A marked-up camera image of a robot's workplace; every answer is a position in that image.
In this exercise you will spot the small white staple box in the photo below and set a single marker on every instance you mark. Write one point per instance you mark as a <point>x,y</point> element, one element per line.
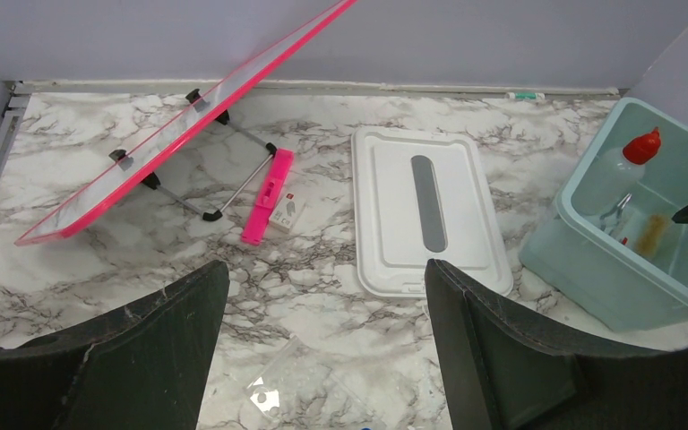
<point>287,211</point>

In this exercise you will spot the metal wire tongs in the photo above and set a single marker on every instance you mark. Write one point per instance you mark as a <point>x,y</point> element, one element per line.
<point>611,220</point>

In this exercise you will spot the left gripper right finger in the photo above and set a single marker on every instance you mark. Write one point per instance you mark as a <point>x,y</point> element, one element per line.
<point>505,366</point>

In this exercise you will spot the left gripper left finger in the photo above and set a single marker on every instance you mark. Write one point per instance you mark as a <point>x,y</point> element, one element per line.
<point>143,365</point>

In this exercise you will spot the clear test tube rack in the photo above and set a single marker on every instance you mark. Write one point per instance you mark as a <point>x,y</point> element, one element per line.
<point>297,390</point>

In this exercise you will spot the pink acrylic stand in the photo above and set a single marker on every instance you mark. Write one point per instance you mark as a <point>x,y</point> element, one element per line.
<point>96,197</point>

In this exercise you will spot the red capped squeeze bottle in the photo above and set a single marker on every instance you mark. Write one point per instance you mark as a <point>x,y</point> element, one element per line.
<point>609,177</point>

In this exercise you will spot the teal plastic bin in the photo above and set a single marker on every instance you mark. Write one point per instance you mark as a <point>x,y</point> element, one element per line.
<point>592,268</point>

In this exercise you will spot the white plastic lid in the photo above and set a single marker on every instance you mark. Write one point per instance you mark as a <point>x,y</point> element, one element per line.
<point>420,196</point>

